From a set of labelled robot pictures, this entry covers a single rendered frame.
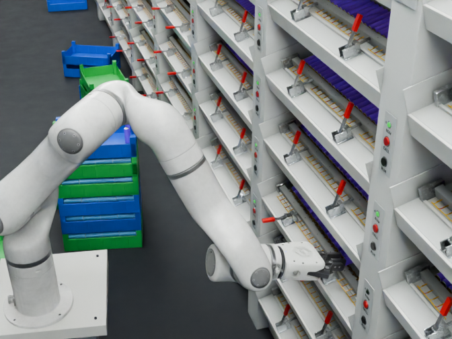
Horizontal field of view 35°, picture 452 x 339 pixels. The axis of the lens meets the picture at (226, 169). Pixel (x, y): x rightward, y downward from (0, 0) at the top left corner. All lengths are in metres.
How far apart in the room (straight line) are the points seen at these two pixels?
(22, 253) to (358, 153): 0.89
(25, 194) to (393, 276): 0.85
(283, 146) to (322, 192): 0.25
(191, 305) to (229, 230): 1.05
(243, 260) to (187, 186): 0.19
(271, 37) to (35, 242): 0.81
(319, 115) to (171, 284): 1.13
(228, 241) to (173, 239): 1.37
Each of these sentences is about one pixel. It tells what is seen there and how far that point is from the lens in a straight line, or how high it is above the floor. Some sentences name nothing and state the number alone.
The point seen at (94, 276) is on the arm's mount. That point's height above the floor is 0.33.
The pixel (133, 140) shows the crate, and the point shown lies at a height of 0.47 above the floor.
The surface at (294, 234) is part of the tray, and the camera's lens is 1.94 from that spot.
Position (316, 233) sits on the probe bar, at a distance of 1.88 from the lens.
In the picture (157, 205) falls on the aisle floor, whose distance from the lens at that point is 3.04.
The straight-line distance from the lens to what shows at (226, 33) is 2.24.
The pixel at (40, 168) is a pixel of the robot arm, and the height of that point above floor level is 0.83.
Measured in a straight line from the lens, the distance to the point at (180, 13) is 3.04.
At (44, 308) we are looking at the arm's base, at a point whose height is 0.35.
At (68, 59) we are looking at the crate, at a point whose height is 0.11.
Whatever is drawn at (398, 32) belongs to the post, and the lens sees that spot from 1.28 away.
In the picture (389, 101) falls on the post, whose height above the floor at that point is 1.10.
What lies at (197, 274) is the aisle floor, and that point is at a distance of 2.64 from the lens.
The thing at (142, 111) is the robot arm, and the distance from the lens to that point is 1.45.
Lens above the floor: 1.62
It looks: 29 degrees down
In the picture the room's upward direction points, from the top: straight up
